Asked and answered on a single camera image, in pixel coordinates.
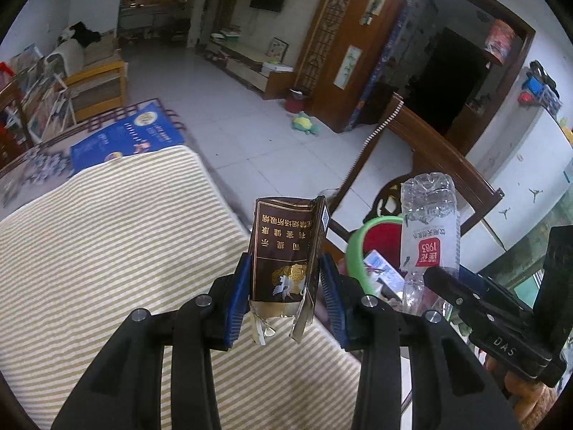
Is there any white magazine rack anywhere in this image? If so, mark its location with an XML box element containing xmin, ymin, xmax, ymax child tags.
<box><xmin>2</xmin><ymin>44</ymin><xmax>77</xmax><ymax>145</ymax></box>

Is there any yellow wooden armchair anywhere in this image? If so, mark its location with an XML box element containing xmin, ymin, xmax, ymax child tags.
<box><xmin>64</xmin><ymin>60</ymin><xmax>127</xmax><ymax>122</ymax></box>

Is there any yellow checkered table cloth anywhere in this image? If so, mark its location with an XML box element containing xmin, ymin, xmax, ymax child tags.
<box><xmin>1</xmin><ymin>145</ymin><xmax>360</xmax><ymax>429</ymax></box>

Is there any dark wooden chair left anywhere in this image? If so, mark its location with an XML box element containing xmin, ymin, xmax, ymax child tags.
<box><xmin>0</xmin><ymin>81</ymin><xmax>34</xmax><ymax>167</ymax></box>

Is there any dark brown cigarette box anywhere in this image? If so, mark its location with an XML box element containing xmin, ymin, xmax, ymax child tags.
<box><xmin>249</xmin><ymin>195</ymin><xmax>330</xmax><ymax>345</ymax></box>

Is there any dark wooden chair right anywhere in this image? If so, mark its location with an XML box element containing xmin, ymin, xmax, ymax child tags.
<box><xmin>327</xmin><ymin>93</ymin><xmax>504</xmax><ymax>236</ymax></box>

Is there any floral table mat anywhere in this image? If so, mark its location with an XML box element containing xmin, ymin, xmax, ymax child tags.
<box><xmin>0</xmin><ymin>97</ymin><xmax>189</xmax><ymax>223</ymax></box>

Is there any white tv cabinet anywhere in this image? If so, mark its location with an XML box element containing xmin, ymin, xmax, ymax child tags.
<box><xmin>204</xmin><ymin>33</ymin><xmax>295</xmax><ymax>100</ymax></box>

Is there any blue booklet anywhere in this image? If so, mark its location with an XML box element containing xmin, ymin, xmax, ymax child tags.
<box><xmin>70</xmin><ymin>104</ymin><xmax>184</xmax><ymax>173</ymax></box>

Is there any clear plastic bottle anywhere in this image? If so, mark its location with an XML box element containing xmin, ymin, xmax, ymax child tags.
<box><xmin>400</xmin><ymin>172</ymin><xmax>460</xmax><ymax>317</ymax></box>

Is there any green plush toy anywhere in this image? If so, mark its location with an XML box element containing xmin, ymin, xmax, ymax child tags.
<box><xmin>292</xmin><ymin>112</ymin><xmax>319</xmax><ymax>136</ymax></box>

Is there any dark wooden chair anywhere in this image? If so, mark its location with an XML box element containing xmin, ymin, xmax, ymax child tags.
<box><xmin>327</xmin><ymin>93</ymin><xmax>504</xmax><ymax>236</ymax></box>
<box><xmin>0</xmin><ymin>81</ymin><xmax>34</xmax><ymax>167</ymax></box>

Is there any red floor bin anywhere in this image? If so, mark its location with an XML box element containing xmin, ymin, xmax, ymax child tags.
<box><xmin>285</xmin><ymin>87</ymin><xmax>308</xmax><ymax>114</ymax></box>

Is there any right hand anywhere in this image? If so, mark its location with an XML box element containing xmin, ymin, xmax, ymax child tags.
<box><xmin>484</xmin><ymin>355</ymin><xmax>558</xmax><ymax>429</ymax></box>

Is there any red green trash bin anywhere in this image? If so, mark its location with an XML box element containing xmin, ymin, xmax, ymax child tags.
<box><xmin>347</xmin><ymin>215</ymin><xmax>449</xmax><ymax>315</ymax></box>

